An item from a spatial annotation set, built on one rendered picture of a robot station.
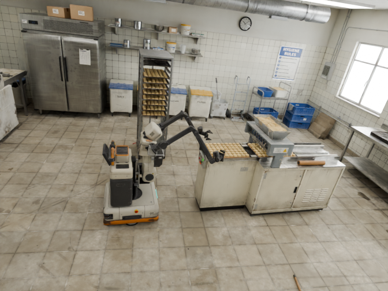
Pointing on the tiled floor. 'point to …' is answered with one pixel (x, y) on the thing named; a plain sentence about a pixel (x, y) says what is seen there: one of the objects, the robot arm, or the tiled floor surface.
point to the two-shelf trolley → (268, 99)
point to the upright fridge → (64, 63)
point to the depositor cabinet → (293, 186)
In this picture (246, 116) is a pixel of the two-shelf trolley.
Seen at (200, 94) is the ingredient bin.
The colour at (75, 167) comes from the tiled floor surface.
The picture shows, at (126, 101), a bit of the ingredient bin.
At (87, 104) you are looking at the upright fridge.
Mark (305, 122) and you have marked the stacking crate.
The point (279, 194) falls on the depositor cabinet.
